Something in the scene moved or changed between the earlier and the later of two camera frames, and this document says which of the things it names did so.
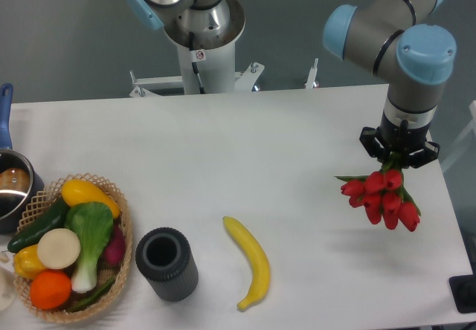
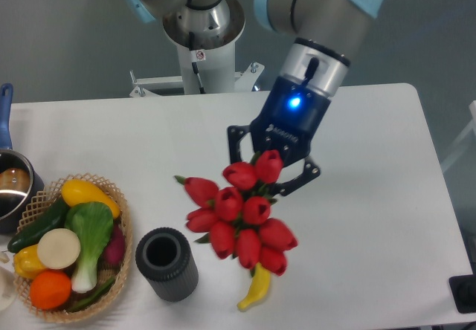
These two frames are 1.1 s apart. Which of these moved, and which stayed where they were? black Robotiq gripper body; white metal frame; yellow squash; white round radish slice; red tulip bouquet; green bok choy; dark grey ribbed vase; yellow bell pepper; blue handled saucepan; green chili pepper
Moved: red tulip bouquet; black Robotiq gripper body
Stayed: green bok choy; blue handled saucepan; white metal frame; yellow bell pepper; dark grey ribbed vase; white round radish slice; green chili pepper; yellow squash
